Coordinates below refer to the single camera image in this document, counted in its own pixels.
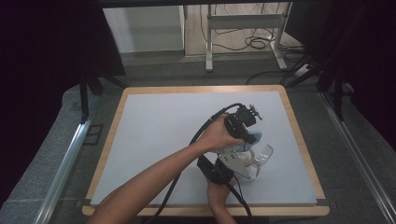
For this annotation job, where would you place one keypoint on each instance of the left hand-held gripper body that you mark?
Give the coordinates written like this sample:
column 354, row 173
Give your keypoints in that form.
column 243, row 119

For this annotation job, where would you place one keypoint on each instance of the aluminium floor rail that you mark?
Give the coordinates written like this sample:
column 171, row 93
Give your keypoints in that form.
column 67, row 168
column 358, row 155

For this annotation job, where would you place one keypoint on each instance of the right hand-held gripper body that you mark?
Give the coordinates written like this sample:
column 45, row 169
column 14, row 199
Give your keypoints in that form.
column 224, row 166

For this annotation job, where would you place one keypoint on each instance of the dark curtain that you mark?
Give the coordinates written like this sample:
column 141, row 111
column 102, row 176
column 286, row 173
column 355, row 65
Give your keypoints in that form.
column 46, row 62
column 367, row 46

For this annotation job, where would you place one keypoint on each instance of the white power strip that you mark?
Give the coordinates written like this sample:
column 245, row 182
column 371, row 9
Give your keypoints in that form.
column 302, row 70

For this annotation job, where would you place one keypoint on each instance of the white table mat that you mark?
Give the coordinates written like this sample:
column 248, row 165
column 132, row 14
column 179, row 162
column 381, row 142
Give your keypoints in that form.
column 140, row 140

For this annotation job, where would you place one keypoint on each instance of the white metal desk frame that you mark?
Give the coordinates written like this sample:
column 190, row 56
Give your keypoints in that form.
column 246, row 21

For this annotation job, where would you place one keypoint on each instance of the white cabinet panel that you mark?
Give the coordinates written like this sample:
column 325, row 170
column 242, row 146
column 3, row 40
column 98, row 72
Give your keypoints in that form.
column 143, row 29

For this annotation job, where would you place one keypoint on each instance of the person's left hand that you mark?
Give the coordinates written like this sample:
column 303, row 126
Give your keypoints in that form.
column 218, row 137

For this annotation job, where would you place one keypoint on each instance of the white bag with blue label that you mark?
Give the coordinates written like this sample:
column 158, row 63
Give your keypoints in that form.
column 253, row 141

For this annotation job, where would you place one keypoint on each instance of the person's right hand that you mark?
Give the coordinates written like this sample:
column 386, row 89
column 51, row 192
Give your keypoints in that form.
column 219, row 189

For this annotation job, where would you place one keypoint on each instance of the wooden table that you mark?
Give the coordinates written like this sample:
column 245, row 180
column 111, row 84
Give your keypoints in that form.
column 202, row 88

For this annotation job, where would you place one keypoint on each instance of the black metal stand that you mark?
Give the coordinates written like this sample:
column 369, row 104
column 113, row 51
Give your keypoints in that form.
column 84, row 96
column 337, row 93

